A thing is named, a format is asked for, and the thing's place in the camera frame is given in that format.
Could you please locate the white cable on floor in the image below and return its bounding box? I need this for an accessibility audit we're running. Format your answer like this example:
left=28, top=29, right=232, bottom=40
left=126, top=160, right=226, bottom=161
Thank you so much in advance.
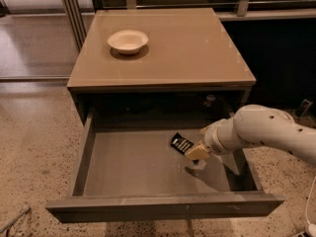
left=304, top=176, right=316, bottom=237

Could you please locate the open grey top drawer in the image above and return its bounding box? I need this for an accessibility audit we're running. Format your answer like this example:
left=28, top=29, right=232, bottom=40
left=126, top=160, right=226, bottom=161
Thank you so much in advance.
left=46, top=111, right=283, bottom=223

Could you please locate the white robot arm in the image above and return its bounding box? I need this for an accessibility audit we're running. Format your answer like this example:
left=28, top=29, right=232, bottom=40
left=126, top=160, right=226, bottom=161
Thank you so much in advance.
left=185, top=105, right=316, bottom=166

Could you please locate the white ceramic bowl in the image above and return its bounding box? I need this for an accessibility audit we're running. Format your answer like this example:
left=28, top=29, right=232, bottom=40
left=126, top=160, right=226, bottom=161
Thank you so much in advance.
left=108, top=30, right=149, bottom=55

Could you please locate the metal shelf frame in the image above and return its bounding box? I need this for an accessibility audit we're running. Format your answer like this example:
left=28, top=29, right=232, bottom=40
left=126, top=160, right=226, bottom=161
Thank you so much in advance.
left=62, top=0, right=316, bottom=44

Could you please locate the grey rod on floor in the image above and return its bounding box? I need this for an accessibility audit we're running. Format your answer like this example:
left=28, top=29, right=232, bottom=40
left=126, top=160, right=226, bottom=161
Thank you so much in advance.
left=0, top=207, right=31, bottom=234

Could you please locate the black rxbar chocolate bar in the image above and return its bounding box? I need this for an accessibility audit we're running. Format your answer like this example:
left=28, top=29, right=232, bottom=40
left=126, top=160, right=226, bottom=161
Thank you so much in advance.
left=170, top=132, right=194, bottom=156

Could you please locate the small black floor device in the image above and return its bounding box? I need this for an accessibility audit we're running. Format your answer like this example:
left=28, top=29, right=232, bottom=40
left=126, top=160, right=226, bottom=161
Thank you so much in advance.
left=295, top=99, right=313, bottom=118

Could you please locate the brown cabinet with glass top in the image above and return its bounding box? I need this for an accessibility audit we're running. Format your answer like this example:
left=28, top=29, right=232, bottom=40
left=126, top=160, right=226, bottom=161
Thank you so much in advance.
left=68, top=8, right=256, bottom=120

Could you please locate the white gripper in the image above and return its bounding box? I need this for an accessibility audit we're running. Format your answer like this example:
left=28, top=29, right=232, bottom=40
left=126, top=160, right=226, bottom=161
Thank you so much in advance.
left=185, top=118, right=237, bottom=160

